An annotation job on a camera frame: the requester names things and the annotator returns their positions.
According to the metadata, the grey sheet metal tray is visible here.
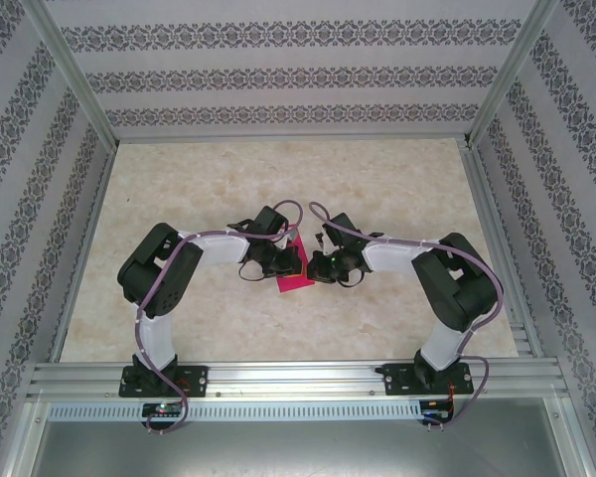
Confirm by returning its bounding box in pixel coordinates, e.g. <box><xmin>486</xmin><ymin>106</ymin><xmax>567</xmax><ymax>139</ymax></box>
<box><xmin>0</xmin><ymin>397</ymin><xmax>596</xmax><ymax>477</ymax></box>

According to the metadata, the pink cloth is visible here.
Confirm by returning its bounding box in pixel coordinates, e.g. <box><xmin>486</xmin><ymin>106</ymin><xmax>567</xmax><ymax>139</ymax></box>
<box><xmin>273</xmin><ymin>224</ymin><xmax>316</xmax><ymax>296</ymax></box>

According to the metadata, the aluminium cross rail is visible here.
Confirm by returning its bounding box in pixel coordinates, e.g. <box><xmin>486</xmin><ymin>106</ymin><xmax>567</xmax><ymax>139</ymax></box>
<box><xmin>113</xmin><ymin>130</ymin><xmax>471</xmax><ymax>146</ymax></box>

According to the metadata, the black cable loop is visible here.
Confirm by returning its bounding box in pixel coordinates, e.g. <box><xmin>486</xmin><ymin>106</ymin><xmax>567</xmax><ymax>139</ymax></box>
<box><xmin>334</xmin><ymin>270</ymin><xmax>365</xmax><ymax>290</ymax></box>
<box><xmin>237</xmin><ymin>259</ymin><xmax>270</xmax><ymax>284</ymax></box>

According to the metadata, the aluminium frame post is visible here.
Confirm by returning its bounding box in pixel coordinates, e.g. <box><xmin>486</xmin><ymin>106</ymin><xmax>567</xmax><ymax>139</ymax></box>
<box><xmin>19</xmin><ymin>0</ymin><xmax>120</xmax><ymax>146</ymax></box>
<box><xmin>464</xmin><ymin>0</ymin><xmax>560</xmax><ymax>148</ymax></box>

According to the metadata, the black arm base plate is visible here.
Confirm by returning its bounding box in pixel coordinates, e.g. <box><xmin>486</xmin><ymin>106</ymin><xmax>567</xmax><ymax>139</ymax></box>
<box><xmin>382</xmin><ymin>362</ymin><xmax>473</xmax><ymax>398</ymax></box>
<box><xmin>118</xmin><ymin>365</ymin><xmax>210</xmax><ymax>398</ymax></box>

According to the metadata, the purple cable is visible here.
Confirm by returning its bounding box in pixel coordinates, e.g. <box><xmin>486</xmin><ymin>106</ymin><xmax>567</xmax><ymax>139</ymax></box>
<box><xmin>133</xmin><ymin>199</ymin><xmax>307</xmax><ymax>436</ymax></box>
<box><xmin>308</xmin><ymin>201</ymin><xmax>506</xmax><ymax>434</ymax></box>

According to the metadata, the aluminium side rail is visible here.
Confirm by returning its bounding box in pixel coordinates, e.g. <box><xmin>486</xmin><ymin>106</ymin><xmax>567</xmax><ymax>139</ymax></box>
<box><xmin>49</xmin><ymin>142</ymin><xmax>118</xmax><ymax>364</ymax></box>
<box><xmin>457</xmin><ymin>138</ymin><xmax>545</xmax><ymax>359</ymax></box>

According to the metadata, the aluminium mounting rail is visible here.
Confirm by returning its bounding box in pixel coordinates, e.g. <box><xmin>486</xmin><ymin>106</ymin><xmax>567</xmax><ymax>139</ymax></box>
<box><xmin>27</xmin><ymin>361</ymin><xmax>570</xmax><ymax>401</ymax></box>

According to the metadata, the slotted grey cable duct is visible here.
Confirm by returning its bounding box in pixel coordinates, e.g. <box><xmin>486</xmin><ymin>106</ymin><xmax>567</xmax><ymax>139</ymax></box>
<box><xmin>47</xmin><ymin>399</ymin><xmax>423</xmax><ymax>423</ymax></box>

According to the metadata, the small controller board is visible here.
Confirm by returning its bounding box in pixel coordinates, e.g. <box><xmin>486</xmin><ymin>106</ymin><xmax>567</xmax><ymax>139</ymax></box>
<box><xmin>142</xmin><ymin>401</ymin><xmax>183</xmax><ymax>417</ymax></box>
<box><xmin>419</xmin><ymin>398</ymin><xmax>456</xmax><ymax>424</ymax></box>

